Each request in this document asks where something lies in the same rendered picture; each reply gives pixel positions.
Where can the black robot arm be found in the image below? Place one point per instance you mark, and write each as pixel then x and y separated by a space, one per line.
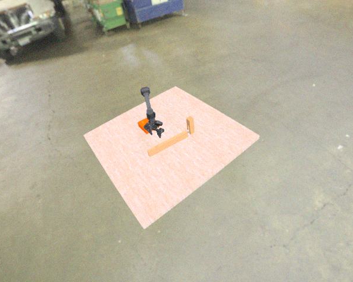
pixel 150 114

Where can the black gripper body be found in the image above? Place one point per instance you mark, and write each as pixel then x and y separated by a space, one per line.
pixel 154 127

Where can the light wooden rail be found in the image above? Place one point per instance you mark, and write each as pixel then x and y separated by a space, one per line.
pixel 160 147

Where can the wooden block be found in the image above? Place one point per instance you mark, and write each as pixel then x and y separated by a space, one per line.
pixel 190 124

